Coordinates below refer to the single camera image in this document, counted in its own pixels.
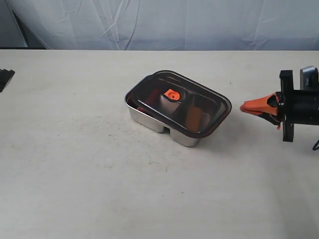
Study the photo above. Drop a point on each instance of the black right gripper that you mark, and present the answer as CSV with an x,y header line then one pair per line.
x,y
294,106

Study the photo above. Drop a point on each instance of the dark transparent lunch box lid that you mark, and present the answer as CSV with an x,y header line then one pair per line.
x,y
179,104

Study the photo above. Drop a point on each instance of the yellow toy cheese wedge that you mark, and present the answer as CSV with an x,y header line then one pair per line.
x,y
193,118

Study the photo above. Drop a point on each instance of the red toy sausage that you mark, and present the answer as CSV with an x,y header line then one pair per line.
x,y
153,98

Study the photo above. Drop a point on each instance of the stainless steel lunch box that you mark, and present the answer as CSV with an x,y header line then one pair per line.
x,y
172,124

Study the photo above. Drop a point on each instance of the grey-blue backdrop cloth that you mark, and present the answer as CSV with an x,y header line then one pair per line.
x,y
161,24

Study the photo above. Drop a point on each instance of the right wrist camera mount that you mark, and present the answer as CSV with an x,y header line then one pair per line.
x,y
309,78

